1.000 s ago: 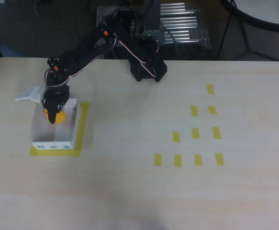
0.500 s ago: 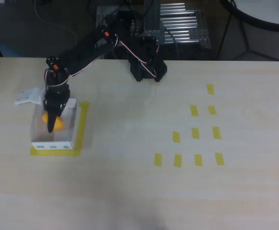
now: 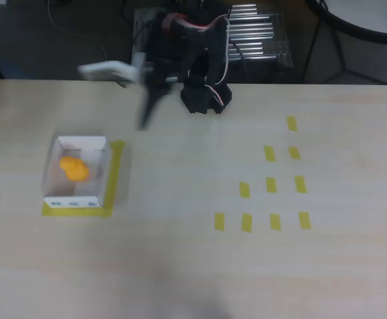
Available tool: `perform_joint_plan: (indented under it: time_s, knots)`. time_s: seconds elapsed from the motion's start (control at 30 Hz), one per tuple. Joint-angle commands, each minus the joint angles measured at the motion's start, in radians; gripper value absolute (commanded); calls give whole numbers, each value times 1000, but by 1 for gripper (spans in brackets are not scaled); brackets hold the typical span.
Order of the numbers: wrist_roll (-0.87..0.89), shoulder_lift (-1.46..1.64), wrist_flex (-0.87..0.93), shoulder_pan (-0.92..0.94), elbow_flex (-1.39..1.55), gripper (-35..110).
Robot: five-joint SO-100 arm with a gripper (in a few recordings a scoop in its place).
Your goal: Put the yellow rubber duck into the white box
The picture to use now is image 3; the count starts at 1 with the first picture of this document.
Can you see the yellow rubber duck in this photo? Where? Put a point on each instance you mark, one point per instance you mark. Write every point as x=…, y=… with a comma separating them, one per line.
x=75, y=170

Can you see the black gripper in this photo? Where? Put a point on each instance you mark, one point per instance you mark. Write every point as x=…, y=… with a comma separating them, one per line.
x=152, y=96

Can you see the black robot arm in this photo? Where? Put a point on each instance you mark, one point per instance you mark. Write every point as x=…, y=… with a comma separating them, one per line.
x=200, y=96

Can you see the long yellow tape strip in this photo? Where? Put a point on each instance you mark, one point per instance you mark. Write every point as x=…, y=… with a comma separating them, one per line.
x=77, y=212
x=115, y=172

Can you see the short yellow tape strip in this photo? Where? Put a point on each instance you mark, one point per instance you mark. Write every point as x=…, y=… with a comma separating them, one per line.
x=275, y=222
x=271, y=184
x=269, y=153
x=294, y=152
x=219, y=221
x=304, y=220
x=244, y=189
x=291, y=123
x=246, y=222
x=300, y=184

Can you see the white gripper camera mount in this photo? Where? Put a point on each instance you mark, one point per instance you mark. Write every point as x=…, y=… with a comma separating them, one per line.
x=107, y=70

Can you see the white open cardboard box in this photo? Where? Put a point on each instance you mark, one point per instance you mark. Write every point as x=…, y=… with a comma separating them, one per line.
x=80, y=143

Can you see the aluminium roller rack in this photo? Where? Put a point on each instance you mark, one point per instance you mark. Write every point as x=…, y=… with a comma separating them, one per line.
x=263, y=40

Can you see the round white table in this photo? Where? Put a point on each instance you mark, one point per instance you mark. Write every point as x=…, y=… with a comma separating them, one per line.
x=362, y=16

